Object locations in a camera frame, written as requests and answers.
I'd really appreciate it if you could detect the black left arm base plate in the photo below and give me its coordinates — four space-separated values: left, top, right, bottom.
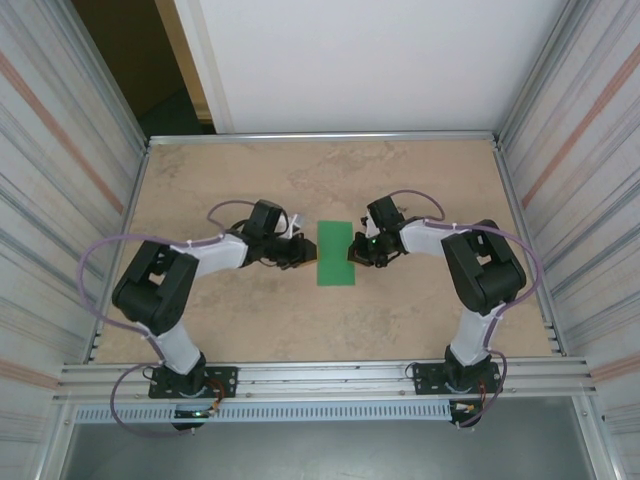
148 365 239 400

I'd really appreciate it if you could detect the thin aluminium frame rail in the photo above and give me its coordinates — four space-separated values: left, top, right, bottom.
492 139 569 357
146 130 503 147
88 142 152 364

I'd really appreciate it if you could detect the wide aluminium mounting rail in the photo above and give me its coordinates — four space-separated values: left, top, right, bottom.
58 355 599 403

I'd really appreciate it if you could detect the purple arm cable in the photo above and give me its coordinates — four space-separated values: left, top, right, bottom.
389 188 544 431
82 199 261 437

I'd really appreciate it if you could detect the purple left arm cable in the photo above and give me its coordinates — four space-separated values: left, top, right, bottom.
82 199 261 437

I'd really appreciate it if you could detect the grey slotted cable duct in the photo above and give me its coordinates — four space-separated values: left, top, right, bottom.
73 402 454 424

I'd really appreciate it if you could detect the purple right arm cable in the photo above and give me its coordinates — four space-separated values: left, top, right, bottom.
389 188 544 431

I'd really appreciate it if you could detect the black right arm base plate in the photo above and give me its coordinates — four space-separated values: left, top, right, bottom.
412 362 501 396

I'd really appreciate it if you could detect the green paper sheet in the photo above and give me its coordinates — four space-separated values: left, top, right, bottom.
316 220 357 287

